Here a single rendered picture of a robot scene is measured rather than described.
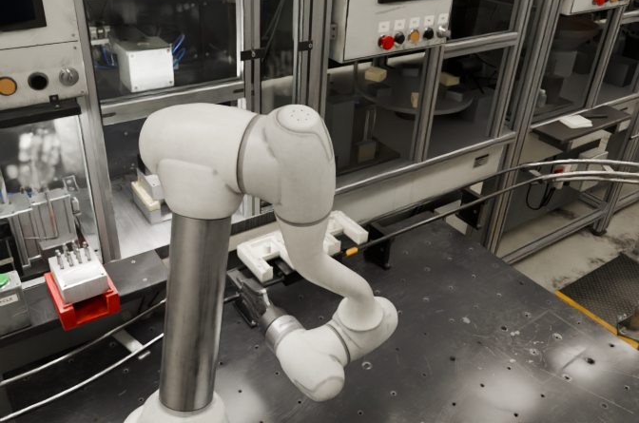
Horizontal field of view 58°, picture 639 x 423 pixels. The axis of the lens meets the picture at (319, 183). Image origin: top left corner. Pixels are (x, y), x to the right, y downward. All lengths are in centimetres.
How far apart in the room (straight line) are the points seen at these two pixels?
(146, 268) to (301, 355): 50
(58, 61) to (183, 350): 65
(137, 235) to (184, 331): 68
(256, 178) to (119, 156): 111
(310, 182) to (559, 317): 121
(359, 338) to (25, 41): 92
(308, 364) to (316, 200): 48
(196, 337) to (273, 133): 40
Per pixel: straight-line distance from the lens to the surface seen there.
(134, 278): 152
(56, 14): 130
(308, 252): 100
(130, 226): 171
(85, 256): 145
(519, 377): 169
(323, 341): 129
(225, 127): 89
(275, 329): 135
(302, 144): 83
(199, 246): 96
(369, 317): 129
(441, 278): 193
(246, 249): 162
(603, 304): 318
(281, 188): 88
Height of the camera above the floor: 186
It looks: 30 degrees down
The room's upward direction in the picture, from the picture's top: 4 degrees clockwise
